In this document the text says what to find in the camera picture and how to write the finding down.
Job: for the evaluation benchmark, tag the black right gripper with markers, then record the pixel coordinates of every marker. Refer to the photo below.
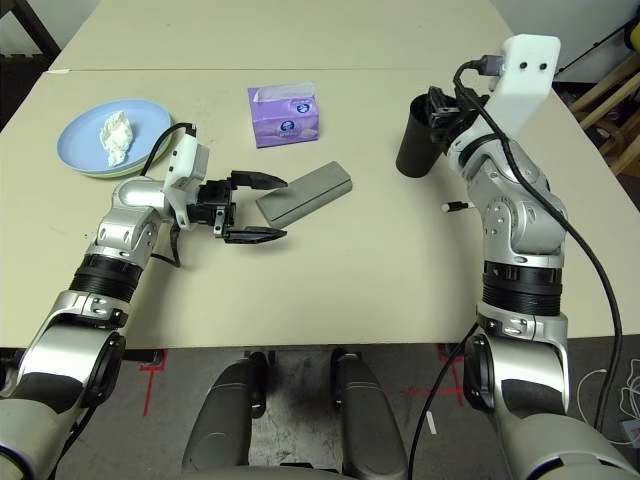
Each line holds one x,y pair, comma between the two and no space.
450,112

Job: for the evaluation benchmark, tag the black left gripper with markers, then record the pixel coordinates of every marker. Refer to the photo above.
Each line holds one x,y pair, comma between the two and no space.
212,205

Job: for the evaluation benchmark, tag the grey glasses case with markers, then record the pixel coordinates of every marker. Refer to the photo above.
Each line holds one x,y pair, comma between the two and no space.
305,195

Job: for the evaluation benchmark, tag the white pen black tip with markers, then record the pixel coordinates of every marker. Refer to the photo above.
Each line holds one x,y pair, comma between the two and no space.
457,206

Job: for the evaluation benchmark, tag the white tissue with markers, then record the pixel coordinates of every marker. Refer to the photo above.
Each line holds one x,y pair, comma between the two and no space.
117,137

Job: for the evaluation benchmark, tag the blue plastic plate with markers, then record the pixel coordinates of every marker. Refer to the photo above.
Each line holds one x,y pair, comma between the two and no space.
82,145

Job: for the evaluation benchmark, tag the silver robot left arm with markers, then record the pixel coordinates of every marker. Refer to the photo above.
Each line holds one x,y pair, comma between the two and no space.
135,192

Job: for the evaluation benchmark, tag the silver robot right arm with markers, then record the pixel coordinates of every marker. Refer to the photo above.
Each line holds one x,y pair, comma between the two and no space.
520,220

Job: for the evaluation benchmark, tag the black plastic cup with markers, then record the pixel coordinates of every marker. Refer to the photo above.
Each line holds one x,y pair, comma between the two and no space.
415,145

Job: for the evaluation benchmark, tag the purple tissue box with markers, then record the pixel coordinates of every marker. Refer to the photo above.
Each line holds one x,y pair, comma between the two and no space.
280,125

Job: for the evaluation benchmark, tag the green plastic plate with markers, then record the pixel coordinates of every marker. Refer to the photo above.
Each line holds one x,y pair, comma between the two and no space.
168,142

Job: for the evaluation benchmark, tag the thin black stand rod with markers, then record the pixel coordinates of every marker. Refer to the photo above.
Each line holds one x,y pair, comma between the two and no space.
590,50

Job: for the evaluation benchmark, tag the wooden rack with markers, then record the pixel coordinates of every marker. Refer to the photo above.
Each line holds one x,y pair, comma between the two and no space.
607,100

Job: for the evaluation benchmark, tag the black table foot with caster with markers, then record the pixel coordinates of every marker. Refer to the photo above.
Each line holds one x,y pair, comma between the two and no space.
142,356

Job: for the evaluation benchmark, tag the yellow green round object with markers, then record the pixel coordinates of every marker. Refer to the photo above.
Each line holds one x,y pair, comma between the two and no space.
634,37

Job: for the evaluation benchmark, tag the grey robot left leg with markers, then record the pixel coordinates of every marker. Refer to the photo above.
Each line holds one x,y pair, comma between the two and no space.
222,425

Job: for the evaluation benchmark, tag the grey robot leg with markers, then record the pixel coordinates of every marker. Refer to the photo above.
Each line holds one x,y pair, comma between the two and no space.
222,425
372,425

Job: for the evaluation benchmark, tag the grey robot right leg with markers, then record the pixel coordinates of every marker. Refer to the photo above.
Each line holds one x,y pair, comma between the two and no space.
372,425

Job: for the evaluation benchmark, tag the black foam floor mats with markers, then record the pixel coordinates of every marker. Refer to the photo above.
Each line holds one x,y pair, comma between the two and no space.
20,85

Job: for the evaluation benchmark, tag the white floor tape strip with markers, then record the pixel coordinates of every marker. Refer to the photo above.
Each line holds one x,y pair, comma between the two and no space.
431,424

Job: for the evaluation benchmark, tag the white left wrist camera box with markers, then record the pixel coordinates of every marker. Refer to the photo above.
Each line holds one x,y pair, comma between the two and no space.
187,165

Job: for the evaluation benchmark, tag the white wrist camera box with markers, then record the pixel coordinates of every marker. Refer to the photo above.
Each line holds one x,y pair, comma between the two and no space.
525,75
187,165

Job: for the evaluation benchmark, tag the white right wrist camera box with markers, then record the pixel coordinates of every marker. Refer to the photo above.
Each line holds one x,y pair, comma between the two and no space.
525,75

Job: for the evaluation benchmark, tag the wooden side table black frame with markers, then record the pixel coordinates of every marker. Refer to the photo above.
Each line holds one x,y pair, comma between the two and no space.
35,25

